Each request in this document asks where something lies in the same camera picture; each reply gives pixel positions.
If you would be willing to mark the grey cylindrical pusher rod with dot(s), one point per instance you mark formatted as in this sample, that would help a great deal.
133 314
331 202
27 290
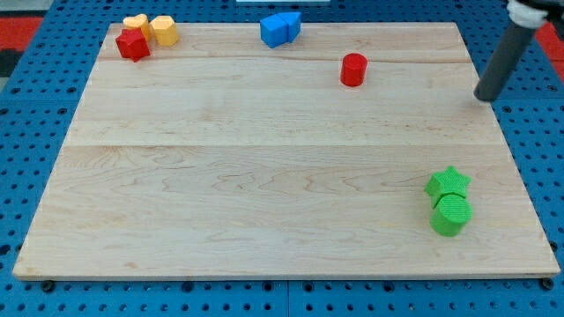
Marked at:
503 61

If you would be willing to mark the white and black rod mount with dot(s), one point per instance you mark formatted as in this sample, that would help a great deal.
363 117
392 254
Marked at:
532 14

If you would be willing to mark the red cylinder block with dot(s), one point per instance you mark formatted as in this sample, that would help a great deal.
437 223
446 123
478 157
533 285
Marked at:
353 69

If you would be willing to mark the green star block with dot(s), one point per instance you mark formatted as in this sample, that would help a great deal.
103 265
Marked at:
447 182

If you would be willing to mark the green cylinder block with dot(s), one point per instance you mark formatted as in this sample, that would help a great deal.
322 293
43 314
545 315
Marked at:
450 215

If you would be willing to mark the wooden board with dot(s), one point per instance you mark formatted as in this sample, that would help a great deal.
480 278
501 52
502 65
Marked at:
222 159

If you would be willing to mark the blue triangle block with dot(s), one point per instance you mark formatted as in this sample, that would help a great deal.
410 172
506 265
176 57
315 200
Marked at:
293 21

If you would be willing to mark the blue cube block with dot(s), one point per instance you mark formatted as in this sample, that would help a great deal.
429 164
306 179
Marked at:
273 31

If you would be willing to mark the yellow hexagon block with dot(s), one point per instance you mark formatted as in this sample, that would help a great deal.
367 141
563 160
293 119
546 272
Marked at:
165 31

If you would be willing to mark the yellow heart block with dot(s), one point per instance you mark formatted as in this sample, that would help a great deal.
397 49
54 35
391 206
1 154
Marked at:
140 22

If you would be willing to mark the red star block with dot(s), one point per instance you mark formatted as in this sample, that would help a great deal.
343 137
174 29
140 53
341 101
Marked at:
131 44

